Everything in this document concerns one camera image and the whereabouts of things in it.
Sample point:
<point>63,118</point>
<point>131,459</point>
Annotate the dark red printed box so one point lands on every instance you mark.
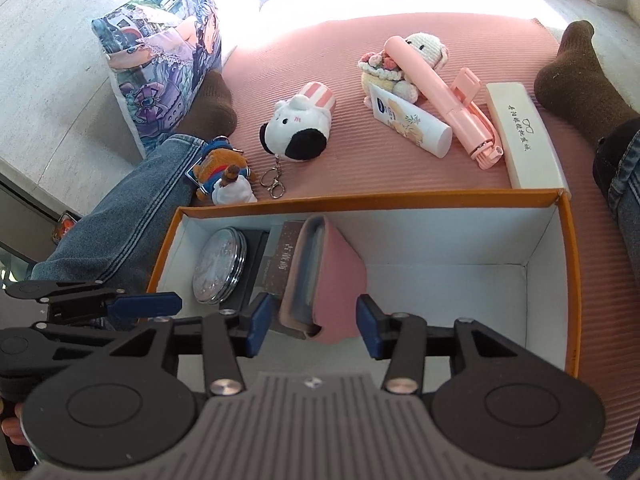
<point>285,255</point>

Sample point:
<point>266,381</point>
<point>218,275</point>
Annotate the dark low cabinet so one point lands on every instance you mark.
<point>25,230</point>

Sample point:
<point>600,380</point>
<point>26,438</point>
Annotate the pink selfie stick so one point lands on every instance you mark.
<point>425,80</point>

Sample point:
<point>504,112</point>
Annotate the dark grey box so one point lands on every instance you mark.
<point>252,265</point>

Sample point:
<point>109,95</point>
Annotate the red panda sailor plush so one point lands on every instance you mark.
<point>220,165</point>

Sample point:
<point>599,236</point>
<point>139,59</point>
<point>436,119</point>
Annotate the crochet bunny plush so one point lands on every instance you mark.
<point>425,45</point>

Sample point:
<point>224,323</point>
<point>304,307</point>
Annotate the white hand cream tube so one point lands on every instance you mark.
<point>420,125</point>

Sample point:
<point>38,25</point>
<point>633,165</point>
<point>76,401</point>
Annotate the orange cardboard box container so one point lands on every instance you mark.
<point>450,280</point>

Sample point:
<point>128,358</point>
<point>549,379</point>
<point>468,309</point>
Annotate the person's left leg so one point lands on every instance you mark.
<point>125,210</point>

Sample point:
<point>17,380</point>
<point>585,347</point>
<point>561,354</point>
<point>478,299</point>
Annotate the person's left hand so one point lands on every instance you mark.
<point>11,427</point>

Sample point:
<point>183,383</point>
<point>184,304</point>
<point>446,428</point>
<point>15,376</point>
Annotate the white glasses case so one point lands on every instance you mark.
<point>525,140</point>

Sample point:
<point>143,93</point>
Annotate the pink floor mat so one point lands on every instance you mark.
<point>325,175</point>

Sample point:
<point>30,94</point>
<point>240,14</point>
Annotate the person's right socked foot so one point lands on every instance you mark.
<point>575,85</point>

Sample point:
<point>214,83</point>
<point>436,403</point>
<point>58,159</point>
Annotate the round silver compact mirror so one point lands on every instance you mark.
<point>217,265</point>

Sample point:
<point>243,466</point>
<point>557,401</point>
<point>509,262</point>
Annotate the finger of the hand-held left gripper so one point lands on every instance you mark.
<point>90,336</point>
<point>150,305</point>

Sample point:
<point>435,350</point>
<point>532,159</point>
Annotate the pink pouch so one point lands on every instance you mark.
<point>345,285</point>

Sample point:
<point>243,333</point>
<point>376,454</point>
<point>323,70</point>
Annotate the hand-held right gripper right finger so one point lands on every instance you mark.
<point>367,325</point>

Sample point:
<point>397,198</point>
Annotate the smartphone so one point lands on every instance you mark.
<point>65,227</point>

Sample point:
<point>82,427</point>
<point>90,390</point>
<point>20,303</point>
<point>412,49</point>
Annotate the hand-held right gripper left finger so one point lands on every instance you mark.
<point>260,325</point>

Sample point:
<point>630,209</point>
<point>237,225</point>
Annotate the printed pillow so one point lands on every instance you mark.
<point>155,60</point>

